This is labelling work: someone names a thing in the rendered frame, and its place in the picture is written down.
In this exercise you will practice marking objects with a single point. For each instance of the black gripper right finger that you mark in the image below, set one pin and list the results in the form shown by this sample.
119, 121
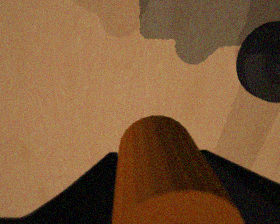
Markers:
257, 198

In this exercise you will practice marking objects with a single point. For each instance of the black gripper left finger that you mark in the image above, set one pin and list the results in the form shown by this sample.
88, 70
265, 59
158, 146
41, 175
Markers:
89, 200

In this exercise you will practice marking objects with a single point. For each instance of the orange knob with d-shaped hole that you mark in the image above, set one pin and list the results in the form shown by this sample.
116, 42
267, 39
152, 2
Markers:
162, 178

